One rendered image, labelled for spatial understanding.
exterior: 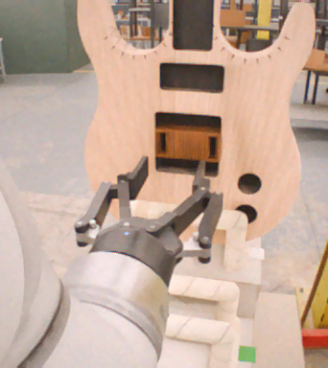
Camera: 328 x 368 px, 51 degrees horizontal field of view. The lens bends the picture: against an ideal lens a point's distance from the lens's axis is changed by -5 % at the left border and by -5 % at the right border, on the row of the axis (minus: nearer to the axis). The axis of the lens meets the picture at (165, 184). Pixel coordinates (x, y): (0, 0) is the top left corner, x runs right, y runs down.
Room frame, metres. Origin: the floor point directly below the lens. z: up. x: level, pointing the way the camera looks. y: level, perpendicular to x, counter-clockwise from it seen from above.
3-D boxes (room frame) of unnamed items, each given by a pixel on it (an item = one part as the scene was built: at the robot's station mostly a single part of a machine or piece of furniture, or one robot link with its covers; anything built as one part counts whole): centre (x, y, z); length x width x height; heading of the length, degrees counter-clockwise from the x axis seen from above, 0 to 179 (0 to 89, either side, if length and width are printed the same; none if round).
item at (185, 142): (0.52, -0.03, 1.31); 0.10 x 0.03 x 0.05; 78
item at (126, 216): (0.33, 0.04, 1.31); 0.11 x 0.01 x 0.04; 10
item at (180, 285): (0.42, -0.02, 1.12); 0.20 x 0.03 x 0.03; 78
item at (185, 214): (0.32, -0.02, 1.31); 0.11 x 0.01 x 0.04; 146
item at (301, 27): (0.51, -0.17, 1.48); 0.07 x 0.04 x 0.09; 78
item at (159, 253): (0.26, 0.03, 1.31); 0.09 x 0.08 x 0.07; 168
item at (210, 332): (0.34, 0.00, 1.12); 0.20 x 0.03 x 0.03; 78
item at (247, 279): (0.53, -0.04, 1.02); 0.27 x 0.15 x 0.17; 79
